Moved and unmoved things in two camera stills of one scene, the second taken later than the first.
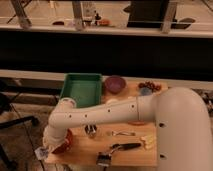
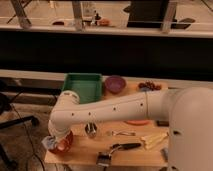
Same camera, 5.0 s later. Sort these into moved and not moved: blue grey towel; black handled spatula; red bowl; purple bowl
Moved: blue grey towel
Not moved: red bowl; purple bowl; black handled spatula
